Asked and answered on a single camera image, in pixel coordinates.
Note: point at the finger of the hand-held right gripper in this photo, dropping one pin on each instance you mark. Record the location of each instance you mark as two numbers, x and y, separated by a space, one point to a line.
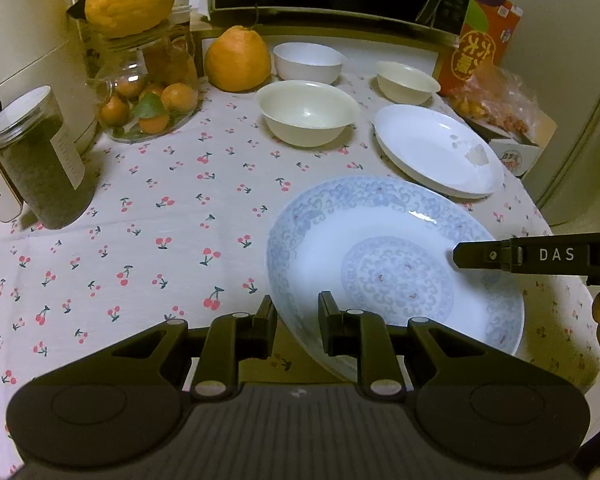
480 255

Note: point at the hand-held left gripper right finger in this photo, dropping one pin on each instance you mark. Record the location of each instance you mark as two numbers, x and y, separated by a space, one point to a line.
327 325

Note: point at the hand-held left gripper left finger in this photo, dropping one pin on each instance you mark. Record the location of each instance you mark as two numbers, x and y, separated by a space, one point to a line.
267 330

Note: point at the blue patterned plate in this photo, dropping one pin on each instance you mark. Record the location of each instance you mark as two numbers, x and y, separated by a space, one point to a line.
405 240

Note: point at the plain white plate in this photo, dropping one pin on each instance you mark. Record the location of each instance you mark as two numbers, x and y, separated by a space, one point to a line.
430 145

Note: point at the large cream bowl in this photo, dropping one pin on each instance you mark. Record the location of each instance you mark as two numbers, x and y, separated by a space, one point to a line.
305 110

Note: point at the white bowl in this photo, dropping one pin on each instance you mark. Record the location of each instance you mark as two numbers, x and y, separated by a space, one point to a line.
307 60

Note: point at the small printed cardboard box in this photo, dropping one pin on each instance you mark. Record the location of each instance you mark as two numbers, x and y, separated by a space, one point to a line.
517 157

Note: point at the cherry-print tablecloth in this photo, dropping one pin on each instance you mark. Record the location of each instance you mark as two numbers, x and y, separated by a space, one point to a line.
155 260

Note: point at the plastic bag of snacks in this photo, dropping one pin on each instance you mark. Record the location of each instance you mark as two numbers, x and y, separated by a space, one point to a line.
505 105

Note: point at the grey refrigerator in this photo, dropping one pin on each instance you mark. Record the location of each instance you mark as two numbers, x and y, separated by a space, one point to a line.
580 85

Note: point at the small cream bowl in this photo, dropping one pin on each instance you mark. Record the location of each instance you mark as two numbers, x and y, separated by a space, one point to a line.
407 82

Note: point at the orange cardboard box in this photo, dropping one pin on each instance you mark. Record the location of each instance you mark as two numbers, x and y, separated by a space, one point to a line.
480 45

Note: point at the pile of small oranges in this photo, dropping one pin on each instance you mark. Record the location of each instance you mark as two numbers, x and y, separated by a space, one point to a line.
180 97

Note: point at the dark-filled jar with white lid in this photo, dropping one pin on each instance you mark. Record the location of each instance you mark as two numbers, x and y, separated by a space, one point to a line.
45 175

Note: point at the wooden microwave stand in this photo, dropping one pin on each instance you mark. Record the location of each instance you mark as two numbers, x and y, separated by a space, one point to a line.
305 30

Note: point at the glass jar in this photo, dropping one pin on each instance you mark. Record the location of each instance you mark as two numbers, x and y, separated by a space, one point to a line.
125 67

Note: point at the white kitchen appliance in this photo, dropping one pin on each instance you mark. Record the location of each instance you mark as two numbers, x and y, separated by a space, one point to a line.
25 35

